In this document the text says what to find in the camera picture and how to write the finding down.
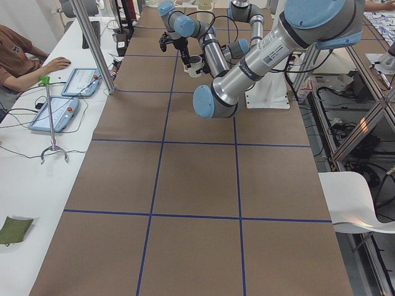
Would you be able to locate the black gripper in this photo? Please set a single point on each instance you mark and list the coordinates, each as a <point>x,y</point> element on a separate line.
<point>178,44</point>

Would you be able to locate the white mug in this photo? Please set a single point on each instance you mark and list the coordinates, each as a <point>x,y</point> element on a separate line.
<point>195,69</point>

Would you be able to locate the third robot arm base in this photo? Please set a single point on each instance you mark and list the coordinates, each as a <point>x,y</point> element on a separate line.
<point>384,63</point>

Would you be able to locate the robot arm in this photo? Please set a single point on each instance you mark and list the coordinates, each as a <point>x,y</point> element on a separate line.
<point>215,57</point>
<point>325,24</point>

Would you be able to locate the man's right hand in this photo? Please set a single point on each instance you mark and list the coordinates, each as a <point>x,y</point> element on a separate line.
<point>58,63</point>

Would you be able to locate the white plastic basket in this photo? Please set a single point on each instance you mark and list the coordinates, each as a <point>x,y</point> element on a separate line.
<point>204,4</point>

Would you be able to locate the far blue teach pendant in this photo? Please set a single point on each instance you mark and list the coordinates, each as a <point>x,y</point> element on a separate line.
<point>82,82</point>

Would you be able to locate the blue teach pendant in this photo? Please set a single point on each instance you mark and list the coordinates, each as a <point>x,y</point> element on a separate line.
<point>63,110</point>
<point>82,82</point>

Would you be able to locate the near blue teach pendant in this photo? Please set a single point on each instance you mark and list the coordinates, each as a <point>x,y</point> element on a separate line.
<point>63,110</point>

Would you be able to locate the metal reacher grabber tool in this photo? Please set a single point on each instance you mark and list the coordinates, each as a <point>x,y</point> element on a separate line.
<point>44,81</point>

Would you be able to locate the man in brown shirt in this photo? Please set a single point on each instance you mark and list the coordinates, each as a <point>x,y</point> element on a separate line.
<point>21,65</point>

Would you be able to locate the white curved chair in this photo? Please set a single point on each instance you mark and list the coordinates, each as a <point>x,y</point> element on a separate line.
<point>350,204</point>

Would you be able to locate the green cloth pouch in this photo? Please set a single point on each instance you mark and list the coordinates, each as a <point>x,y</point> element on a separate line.
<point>14,230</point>

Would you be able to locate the aluminium frame post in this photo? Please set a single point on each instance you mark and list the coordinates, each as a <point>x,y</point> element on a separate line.
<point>85,25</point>

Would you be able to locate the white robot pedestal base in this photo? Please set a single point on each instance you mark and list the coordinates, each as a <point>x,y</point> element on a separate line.
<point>269,93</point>

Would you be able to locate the aluminium side frame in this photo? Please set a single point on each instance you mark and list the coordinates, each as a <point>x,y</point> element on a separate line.
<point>349,116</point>

